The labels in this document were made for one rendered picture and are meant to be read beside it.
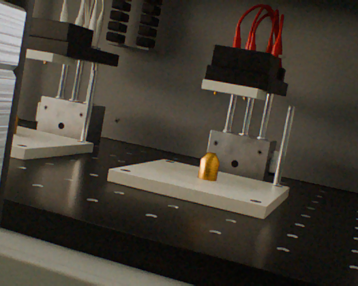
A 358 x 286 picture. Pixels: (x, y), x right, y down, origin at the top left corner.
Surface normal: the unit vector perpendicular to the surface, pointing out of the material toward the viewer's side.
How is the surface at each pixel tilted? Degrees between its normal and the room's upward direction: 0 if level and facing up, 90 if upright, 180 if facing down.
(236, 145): 90
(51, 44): 90
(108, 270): 0
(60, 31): 90
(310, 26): 90
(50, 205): 0
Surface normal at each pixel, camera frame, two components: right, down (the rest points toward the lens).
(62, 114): -0.33, 0.03
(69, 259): 0.18, -0.98
